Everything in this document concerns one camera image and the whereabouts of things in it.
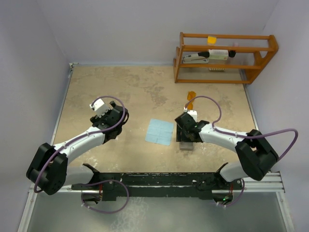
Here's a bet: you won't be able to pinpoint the grey-brown glasses case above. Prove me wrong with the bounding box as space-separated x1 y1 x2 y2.
179 142 194 151

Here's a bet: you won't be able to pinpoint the light blue cleaning cloth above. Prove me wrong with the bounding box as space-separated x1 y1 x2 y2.
145 118 174 146

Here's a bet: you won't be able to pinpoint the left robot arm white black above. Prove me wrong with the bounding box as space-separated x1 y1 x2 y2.
26 100 129 195

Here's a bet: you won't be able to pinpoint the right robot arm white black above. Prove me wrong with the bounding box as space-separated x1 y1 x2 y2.
175 111 279 189

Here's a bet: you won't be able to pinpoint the orange sunglasses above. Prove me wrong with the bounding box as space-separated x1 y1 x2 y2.
185 91 197 110

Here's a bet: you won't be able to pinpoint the staples strip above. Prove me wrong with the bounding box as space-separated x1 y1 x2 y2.
209 68 225 72

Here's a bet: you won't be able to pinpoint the wooden shelf rack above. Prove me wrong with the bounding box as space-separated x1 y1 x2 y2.
173 32 279 84

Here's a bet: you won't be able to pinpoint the white stapler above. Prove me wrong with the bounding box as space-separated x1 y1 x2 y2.
182 52 209 64

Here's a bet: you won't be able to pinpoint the white red box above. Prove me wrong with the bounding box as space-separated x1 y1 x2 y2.
209 49 229 60

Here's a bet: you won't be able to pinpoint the black round knob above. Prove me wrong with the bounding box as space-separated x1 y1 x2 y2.
228 50 236 58

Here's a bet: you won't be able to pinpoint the yellow sticky note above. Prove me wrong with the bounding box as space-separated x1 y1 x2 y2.
207 36 217 45

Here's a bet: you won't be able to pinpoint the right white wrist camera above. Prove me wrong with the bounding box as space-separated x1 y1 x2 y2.
183 107 197 122

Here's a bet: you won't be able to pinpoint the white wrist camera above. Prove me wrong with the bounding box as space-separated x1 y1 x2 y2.
89 99 110 117
183 107 197 122

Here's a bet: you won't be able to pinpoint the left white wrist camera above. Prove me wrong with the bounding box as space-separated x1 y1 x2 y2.
89 99 110 117

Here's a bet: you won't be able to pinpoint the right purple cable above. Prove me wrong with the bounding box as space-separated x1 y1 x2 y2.
184 95 299 209

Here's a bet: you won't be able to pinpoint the purple cable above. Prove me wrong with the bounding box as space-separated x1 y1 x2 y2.
184 95 299 209
33 95 129 214

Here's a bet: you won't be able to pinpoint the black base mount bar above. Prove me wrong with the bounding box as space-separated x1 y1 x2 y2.
72 164 243 201

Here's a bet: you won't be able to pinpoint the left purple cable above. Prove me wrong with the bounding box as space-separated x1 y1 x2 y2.
33 95 129 214

